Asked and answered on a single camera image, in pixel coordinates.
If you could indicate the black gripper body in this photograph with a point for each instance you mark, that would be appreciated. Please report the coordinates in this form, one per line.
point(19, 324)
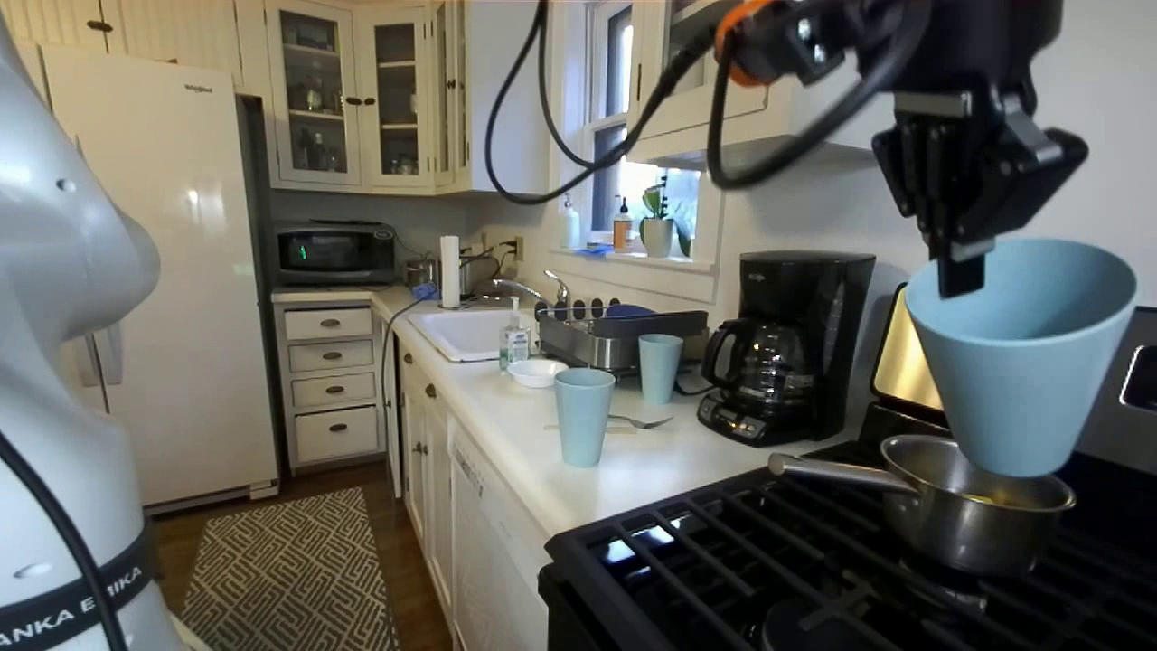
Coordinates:
point(964, 48)

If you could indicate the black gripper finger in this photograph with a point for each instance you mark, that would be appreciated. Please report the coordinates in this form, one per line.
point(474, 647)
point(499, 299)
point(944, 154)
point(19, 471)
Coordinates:
point(951, 205)
point(1035, 167)

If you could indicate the light blue plastic cup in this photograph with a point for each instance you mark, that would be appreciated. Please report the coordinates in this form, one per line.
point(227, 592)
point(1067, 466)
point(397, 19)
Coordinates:
point(582, 422)
point(1035, 362)
point(658, 371)

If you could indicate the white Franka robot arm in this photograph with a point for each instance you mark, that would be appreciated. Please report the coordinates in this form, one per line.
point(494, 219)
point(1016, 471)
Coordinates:
point(59, 362)

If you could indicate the black drip coffee maker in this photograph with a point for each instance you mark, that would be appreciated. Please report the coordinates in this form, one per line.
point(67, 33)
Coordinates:
point(825, 314)

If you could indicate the glass coffee carafe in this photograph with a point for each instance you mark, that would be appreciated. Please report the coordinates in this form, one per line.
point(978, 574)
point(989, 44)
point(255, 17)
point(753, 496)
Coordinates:
point(761, 366)

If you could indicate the plant in white pot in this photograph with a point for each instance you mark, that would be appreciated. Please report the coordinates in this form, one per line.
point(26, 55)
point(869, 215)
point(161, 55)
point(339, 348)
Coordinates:
point(658, 231)

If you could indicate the grey dish rack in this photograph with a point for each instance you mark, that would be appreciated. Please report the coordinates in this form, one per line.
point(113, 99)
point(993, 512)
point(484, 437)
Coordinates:
point(675, 332)

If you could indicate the stainless steel saucepan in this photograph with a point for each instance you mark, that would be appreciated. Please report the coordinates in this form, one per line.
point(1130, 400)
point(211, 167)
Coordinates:
point(925, 529)

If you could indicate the blue cloth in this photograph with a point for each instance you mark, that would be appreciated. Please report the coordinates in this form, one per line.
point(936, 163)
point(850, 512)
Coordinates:
point(628, 315)

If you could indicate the stainless steel container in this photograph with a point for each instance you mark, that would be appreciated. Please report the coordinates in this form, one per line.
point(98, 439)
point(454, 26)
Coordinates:
point(608, 357)

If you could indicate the black cast iron grate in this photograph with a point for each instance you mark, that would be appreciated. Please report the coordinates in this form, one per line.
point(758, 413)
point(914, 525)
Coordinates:
point(771, 544)

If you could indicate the white plastic bottle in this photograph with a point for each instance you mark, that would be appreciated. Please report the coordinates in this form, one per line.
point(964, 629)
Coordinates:
point(570, 231)

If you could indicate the chrome sink faucet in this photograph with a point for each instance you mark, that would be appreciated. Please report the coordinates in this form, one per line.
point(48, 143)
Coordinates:
point(558, 286)

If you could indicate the black gas stove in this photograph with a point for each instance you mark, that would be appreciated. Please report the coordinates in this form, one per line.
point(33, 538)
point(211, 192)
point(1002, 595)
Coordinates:
point(746, 579)

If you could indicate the small white bowl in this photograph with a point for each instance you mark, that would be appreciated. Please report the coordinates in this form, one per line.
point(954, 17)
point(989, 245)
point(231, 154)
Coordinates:
point(535, 374)

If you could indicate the black round burner cap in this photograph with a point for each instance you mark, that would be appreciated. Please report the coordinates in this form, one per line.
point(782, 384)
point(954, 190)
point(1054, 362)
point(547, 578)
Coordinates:
point(801, 630)

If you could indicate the clear dish soap bottle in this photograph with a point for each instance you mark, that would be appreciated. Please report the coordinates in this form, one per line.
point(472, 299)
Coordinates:
point(515, 348)

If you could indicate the white kitchen sink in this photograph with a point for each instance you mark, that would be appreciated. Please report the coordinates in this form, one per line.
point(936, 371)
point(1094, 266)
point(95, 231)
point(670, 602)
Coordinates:
point(465, 336)

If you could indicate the white paper towel roll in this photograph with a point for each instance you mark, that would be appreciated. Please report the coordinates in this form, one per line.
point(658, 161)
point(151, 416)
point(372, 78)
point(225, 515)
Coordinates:
point(450, 272)

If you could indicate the blue sponge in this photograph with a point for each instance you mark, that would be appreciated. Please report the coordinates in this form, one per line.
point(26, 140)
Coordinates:
point(423, 295)

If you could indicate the white base cabinets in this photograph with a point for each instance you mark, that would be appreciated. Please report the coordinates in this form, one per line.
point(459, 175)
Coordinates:
point(483, 544)

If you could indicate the black microwave oven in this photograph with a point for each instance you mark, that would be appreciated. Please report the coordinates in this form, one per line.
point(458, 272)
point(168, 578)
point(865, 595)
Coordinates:
point(336, 255)

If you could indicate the white drawer unit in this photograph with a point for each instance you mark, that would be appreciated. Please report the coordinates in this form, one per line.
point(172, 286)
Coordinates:
point(329, 362)

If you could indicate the white glass door cabinet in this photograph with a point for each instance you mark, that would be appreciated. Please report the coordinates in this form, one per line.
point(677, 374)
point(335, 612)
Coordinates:
point(255, 111)

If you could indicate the grey patterned rug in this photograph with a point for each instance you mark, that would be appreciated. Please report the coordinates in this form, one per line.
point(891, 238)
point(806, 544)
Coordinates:
point(289, 579)

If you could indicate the white refrigerator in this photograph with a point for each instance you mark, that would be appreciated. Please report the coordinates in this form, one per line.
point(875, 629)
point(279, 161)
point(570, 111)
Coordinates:
point(191, 302)

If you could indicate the white beadboard cabinet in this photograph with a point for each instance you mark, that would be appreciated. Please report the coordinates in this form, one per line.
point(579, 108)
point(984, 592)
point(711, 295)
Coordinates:
point(168, 19)

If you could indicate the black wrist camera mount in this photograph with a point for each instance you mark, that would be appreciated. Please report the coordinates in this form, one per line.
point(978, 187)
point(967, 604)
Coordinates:
point(801, 39)

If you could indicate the white wall cabinet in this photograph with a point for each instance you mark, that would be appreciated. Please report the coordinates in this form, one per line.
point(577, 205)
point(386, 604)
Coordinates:
point(796, 114)

